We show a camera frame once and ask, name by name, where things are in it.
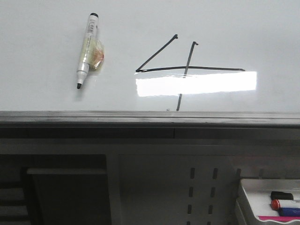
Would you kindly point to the white marker with taped magnet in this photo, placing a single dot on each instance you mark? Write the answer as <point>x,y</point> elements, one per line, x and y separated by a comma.
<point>92,53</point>

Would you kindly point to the grey perforated metal panel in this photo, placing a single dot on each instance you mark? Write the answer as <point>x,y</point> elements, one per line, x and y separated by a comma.
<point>146,175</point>

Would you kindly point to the white plastic marker tray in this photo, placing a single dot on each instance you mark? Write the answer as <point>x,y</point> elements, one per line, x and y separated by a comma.
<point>254,200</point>

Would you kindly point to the black marker cap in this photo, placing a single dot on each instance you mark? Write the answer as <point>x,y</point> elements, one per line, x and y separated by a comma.
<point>278,195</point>

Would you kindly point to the red capped white marker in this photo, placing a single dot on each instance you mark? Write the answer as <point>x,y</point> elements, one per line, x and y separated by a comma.
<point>279,203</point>

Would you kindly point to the dark chair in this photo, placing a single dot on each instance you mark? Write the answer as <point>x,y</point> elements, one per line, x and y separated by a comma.
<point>20,202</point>

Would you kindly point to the blue capped marker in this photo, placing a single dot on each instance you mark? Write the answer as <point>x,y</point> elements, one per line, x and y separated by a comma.
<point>289,212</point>

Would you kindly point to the pink marker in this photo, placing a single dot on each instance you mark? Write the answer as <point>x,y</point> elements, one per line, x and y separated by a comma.
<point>278,219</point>

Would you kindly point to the white whiteboard with aluminium frame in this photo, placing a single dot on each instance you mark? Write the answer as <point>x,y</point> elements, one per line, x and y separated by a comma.
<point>173,61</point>

